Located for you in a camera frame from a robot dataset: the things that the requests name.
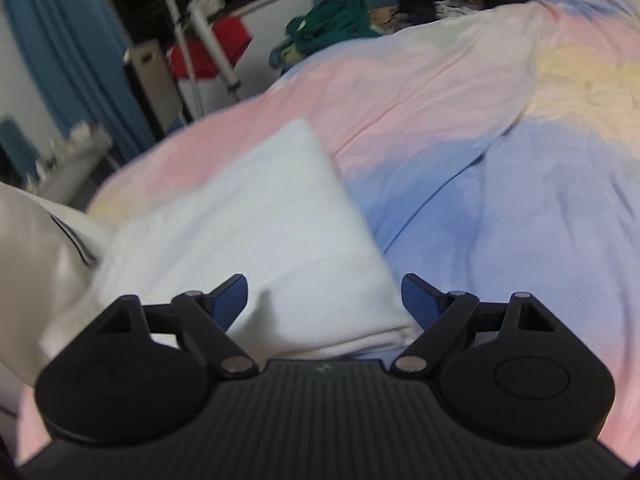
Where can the white dressing table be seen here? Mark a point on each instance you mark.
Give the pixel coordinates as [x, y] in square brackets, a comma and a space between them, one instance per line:
[67, 174]

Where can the green clothes pile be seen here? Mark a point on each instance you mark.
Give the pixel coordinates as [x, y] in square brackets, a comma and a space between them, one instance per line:
[329, 22]

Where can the left blue curtain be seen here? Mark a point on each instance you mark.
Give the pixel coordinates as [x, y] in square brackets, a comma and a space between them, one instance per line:
[74, 50]

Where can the white jacket with striped trim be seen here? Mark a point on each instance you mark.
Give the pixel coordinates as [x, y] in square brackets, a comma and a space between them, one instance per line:
[48, 255]

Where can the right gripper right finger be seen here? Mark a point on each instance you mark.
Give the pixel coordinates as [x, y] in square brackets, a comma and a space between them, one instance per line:
[511, 373]

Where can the white garment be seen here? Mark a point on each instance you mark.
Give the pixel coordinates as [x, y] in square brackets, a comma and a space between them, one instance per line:
[317, 284]

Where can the beige upright box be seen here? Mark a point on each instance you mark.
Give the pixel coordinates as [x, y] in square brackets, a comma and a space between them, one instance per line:
[155, 89]

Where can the white garment steamer stand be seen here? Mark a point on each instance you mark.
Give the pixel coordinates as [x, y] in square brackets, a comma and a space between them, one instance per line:
[195, 14]

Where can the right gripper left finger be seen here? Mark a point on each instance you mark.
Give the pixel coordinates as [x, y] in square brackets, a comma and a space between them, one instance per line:
[139, 373]

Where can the pastel pink blue bedsheet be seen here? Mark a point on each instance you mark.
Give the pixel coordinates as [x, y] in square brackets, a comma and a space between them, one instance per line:
[491, 153]

